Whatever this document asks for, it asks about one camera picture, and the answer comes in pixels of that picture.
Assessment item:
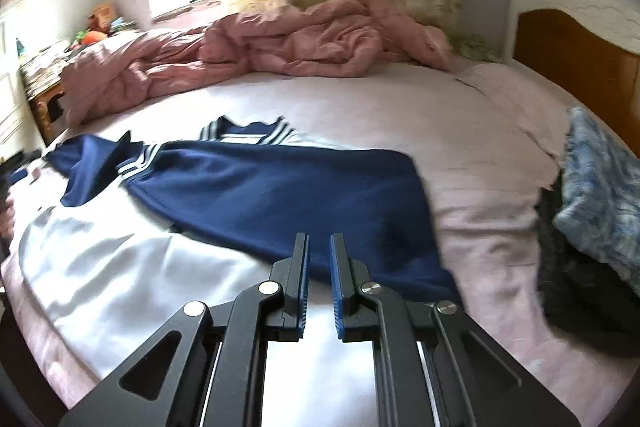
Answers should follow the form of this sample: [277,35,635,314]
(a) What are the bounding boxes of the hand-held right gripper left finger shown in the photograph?
[59,232,311,427]

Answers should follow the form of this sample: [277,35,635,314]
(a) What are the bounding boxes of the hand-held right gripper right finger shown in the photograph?
[329,232,581,427]

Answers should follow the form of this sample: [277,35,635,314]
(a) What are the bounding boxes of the white and navy baseball jacket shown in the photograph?
[2,116,463,427]

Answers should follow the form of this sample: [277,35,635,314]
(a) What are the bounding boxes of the wooden desk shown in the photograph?
[27,84,68,145]

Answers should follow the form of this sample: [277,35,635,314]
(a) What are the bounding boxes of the stack of books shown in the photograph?
[20,38,71,98]

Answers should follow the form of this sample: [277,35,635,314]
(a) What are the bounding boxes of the orange plush toy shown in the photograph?
[75,29,108,48]

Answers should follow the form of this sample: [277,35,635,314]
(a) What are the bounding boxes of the orange printed box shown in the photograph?
[89,2,118,32]

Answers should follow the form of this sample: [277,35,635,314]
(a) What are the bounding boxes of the folded black garment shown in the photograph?
[535,179,640,343]

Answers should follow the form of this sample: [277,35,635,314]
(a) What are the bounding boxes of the pink crumpled quilt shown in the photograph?
[60,0,456,125]

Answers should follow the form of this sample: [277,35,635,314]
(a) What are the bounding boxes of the pink towel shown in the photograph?
[455,62,568,168]

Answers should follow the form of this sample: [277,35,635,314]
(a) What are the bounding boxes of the green patterned cloth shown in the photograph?
[450,32,501,62]

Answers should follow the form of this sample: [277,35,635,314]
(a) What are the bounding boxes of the folded blue plaid garment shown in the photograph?
[552,107,640,298]

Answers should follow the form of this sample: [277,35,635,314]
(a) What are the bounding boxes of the white and wooden headboard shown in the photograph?
[500,0,640,142]

